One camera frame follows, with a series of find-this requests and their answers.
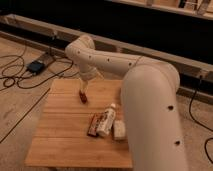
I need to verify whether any black cable at right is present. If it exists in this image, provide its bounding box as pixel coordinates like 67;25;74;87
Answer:
188;75;213;165

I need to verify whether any brown snack bar packet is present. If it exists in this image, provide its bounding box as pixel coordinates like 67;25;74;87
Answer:
87;114;102;137

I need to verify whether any black floor cable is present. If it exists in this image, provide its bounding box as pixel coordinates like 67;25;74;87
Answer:
0;44;81;90

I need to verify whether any white plastic bottle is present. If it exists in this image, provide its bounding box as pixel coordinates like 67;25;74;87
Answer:
97;103;116;137

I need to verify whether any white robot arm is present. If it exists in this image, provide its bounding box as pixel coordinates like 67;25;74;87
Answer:
65;35;189;171

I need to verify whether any long wooden shelf frame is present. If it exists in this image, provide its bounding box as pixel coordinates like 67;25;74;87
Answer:
0;14;213;104

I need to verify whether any wooden table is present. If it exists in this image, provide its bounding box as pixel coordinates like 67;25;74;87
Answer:
25;79;132;169

